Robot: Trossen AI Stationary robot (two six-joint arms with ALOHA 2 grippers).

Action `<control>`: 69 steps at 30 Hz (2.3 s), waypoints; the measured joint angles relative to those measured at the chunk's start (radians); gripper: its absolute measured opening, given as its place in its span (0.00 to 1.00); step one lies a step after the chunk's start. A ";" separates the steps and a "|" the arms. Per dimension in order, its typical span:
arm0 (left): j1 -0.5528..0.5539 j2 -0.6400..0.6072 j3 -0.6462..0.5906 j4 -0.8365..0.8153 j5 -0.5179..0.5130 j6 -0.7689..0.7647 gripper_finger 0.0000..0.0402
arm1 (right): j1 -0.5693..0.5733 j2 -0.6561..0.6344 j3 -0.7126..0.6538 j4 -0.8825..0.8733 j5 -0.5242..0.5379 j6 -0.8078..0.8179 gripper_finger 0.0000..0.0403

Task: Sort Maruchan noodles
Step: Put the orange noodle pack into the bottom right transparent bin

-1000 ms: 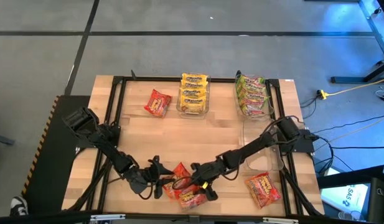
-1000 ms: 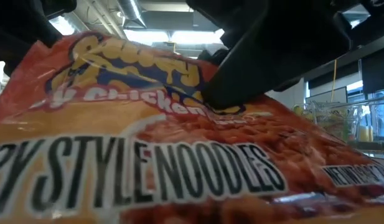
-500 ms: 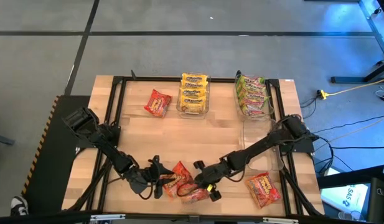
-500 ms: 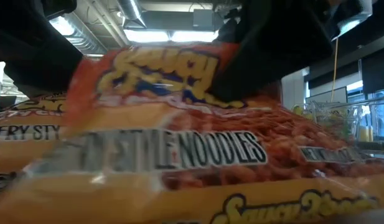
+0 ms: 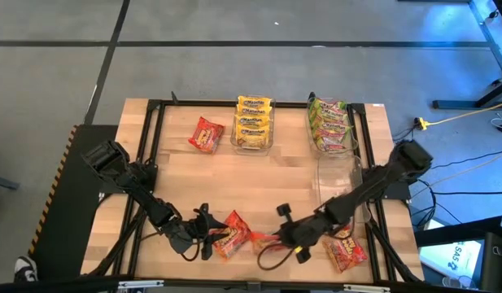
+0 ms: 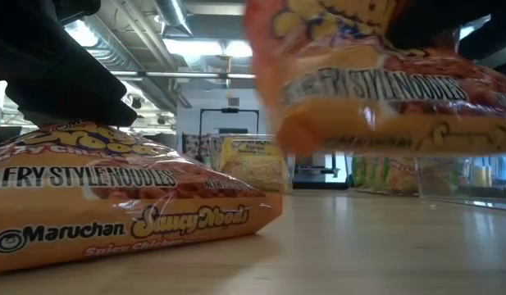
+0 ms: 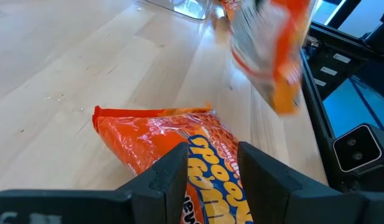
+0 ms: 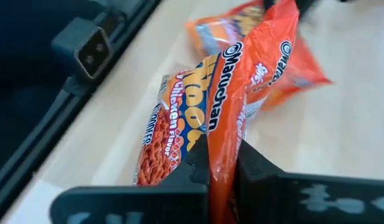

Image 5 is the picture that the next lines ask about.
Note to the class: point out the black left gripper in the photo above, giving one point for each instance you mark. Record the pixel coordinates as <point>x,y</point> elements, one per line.
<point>195,234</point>

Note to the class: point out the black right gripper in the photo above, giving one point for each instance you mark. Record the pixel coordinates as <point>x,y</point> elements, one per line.
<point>303,232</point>

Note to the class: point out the orange stir fry noodle packet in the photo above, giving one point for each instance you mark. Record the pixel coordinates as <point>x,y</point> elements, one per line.
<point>206,135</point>
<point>344,252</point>
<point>262,240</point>
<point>234,238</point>

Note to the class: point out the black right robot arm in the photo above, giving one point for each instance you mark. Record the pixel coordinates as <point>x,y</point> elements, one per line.
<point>368,185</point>

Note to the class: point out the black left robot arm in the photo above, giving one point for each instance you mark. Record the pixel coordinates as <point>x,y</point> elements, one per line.
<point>140,195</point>

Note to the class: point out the clear plastic bin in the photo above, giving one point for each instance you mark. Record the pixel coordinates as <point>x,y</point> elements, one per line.
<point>334,154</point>
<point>252,151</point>
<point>336,179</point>

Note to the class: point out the silver aluminium extrusion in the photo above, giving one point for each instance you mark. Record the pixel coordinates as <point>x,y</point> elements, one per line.
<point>366,289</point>
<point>140,284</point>

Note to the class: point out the black platform with hazard stripes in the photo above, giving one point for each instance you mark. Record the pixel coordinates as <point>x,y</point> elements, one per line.
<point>71,228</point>

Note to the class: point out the white printed sign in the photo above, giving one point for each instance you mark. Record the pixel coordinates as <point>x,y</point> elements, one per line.
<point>454,256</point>

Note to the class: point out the black desk bar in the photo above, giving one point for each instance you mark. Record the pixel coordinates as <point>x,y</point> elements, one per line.
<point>458,232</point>

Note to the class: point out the person's shoe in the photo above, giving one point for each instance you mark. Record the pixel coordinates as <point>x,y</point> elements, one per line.
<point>26,268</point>

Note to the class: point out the black cabinet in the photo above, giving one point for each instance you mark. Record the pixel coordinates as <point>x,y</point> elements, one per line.
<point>496,264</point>

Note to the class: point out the grey metal floor leg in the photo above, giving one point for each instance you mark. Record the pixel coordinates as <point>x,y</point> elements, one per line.
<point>2,182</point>

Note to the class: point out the black metal table frame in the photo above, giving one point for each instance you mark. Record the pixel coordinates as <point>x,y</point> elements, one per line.
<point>202,103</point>

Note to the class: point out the black desk frame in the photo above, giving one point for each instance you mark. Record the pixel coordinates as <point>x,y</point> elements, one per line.
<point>454,104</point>

